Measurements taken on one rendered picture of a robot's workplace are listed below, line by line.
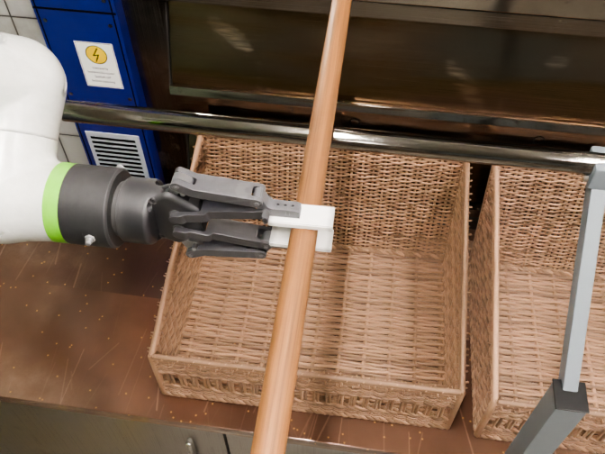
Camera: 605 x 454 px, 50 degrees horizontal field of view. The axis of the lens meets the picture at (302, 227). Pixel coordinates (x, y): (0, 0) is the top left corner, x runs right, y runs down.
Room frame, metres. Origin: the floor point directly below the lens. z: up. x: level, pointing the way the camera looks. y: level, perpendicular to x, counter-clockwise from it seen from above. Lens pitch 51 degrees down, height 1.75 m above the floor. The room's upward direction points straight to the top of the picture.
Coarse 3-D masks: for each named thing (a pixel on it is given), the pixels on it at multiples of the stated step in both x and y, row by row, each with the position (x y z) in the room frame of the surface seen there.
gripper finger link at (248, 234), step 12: (180, 228) 0.46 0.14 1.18; (216, 228) 0.46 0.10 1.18; (228, 228) 0.46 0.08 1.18; (240, 228) 0.46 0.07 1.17; (252, 228) 0.47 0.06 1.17; (264, 228) 0.47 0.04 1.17; (204, 240) 0.45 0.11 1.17; (216, 240) 0.45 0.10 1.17; (228, 240) 0.45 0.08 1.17; (240, 240) 0.45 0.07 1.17; (252, 240) 0.45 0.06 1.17; (264, 240) 0.45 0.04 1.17
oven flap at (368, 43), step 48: (192, 48) 1.03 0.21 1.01; (240, 48) 1.02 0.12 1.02; (288, 48) 1.01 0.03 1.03; (384, 48) 0.99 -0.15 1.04; (432, 48) 0.98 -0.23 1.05; (480, 48) 0.97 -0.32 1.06; (528, 48) 0.96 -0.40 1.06; (576, 48) 0.95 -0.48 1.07; (192, 96) 0.98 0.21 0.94; (240, 96) 0.97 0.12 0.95; (288, 96) 0.96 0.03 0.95; (384, 96) 0.96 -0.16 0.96; (432, 96) 0.95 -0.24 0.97; (480, 96) 0.94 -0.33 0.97; (528, 96) 0.93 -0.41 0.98; (576, 96) 0.92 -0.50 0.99
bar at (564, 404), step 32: (160, 128) 0.65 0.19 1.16; (192, 128) 0.64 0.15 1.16; (224, 128) 0.64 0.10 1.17; (256, 128) 0.64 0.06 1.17; (288, 128) 0.63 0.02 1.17; (352, 128) 0.63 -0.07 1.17; (480, 160) 0.59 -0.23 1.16; (512, 160) 0.58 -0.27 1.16; (544, 160) 0.58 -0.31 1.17; (576, 160) 0.58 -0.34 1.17; (576, 256) 0.51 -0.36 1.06; (576, 288) 0.47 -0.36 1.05; (576, 320) 0.44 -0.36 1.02; (576, 352) 0.40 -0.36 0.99; (576, 384) 0.37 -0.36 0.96; (544, 416) 0.35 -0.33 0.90; (576, 416) 0.34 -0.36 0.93; (512, 448) 0.37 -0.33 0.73; (544, 448) 0.34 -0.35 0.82
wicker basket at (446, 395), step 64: (384, 192) 0.91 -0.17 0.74; (448, 192) 0.90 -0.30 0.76; (320, 256) 0.86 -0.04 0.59; (384, 256) 0.86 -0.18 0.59; (448, 256) 0.81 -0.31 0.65; (192, 320) 0.69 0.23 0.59; (256, 320) 0.69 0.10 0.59; (320, 320) 0.69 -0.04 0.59; (384, 320) 0.69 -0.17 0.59; (448, 320) 0.66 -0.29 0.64; (192, 384) 0.53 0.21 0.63; (256, 384) 0.51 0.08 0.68; (320, 384) 0.49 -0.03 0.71; (384, 384) 0.48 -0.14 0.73; (448, 384) 0.53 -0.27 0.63
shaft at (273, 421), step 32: (320, 96) 0.66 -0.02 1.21; (320, 128) 0.60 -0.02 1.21; (320, 160) 0.54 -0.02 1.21; (320, 192) 0.49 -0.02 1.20; (288, 256) 0.40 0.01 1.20; (288, 288) 0.36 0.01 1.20; (288, 320) 0.32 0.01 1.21; (288, 352) 0.29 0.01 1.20; (288, 384) 0.26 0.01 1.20; (288, 416) 0.23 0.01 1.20; (256, 448) 0.20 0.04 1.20
